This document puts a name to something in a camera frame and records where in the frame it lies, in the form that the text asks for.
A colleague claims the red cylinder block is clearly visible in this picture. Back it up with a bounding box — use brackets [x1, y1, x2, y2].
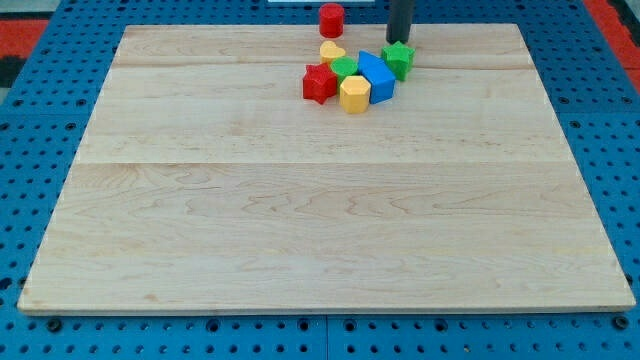
[318, 3, 345, 38]

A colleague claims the yellow heart block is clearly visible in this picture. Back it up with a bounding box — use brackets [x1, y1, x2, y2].
[319, 40, 346, 64]

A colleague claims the red star block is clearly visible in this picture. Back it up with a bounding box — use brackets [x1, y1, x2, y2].
[302, 63, 338, 104]

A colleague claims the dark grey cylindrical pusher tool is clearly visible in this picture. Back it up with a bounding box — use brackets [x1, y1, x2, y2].
[386, 0, 415, 44]

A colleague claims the green star block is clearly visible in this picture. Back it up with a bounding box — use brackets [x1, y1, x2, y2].
[381, 41, 415, 81]

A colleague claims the blue rectangular block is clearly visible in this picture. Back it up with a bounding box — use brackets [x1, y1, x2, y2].
[358, 50, 396, 104]

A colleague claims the yellow hexagon block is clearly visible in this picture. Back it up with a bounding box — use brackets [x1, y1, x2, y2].
[339, 75, 371, 114]

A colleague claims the green cylinder block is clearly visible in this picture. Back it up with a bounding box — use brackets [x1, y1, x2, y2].
[330, 56, 358, 84]

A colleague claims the blue perforated metal table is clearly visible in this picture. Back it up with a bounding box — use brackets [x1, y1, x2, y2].
[1, 0, 639, 359]

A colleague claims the light wooden board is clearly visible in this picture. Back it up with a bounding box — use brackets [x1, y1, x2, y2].
[18, 24, 635, 316]

